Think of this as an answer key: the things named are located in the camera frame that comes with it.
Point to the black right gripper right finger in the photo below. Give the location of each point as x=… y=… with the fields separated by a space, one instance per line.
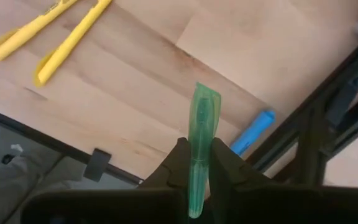
x=259 y=202

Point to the black aluminium table frame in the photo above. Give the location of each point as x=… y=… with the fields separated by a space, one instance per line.
x=311 y=155

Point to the grey frame bracket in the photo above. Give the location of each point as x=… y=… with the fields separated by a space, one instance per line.
x=96 y=165

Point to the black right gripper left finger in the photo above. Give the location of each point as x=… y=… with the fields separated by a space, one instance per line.
x=154 y=202

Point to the yellow highlighter marker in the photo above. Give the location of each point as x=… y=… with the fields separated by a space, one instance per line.
x=26 y=32
x=67 y=46

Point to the blue highlighter marker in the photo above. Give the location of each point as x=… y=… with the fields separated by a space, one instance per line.
x=253 y=130

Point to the green highlighter marker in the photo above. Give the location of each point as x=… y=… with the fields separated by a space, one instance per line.
x=202 y=124

